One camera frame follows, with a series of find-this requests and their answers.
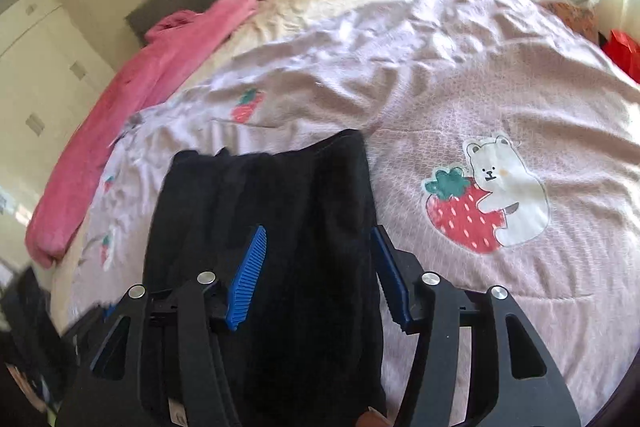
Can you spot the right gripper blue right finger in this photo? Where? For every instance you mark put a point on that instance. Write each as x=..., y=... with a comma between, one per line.
x=395, y=270

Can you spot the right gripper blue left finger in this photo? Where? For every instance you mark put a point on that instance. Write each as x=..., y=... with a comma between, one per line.
x=241, y=289

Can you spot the black long-sleeve shirt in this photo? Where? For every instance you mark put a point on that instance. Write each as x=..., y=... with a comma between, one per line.
x=310, y=350

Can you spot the lilac strawberry bear quilt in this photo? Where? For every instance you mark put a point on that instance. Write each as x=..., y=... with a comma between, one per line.
x=503, y=148

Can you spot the cream wardrobe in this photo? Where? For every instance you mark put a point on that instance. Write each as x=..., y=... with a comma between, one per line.
x=50, y=79

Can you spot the red plastic bag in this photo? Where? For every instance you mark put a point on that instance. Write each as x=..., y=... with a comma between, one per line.
x=624, y=52

